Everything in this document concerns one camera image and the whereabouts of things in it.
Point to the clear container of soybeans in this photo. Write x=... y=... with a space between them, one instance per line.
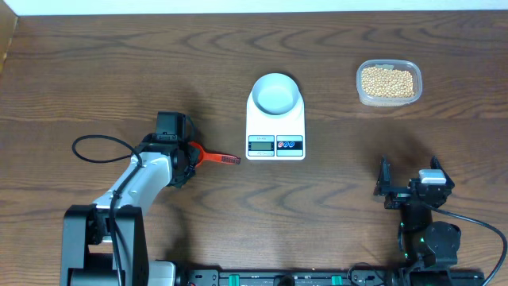
x=388 y=83

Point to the white digital kitchen scale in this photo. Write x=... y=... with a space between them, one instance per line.
x=269 y=137

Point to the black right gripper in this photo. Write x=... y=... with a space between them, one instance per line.
x=398 y=198

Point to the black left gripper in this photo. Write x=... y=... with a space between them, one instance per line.
x=191 y=153

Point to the red plastic measuring scoop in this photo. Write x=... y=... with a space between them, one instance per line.
x=220 y=158

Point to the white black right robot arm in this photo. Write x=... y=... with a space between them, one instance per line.
x=430 y=247

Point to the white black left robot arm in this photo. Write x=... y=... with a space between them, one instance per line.
x=104 y=243

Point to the grey plastic bowl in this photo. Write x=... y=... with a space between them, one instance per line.
x=275 y=94

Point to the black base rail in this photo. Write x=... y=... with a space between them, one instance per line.
x=362 y=276

